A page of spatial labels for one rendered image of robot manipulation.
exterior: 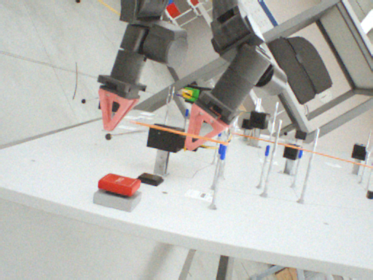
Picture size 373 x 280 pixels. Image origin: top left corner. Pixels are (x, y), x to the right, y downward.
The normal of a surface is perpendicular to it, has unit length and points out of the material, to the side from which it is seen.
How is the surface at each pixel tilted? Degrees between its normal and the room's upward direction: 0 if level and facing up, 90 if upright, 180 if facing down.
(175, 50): 54
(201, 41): 90
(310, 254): 50
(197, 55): 90
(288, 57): 90
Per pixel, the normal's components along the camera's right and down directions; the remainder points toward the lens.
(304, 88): -0.12, 0.17
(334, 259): 0.18, -0.97
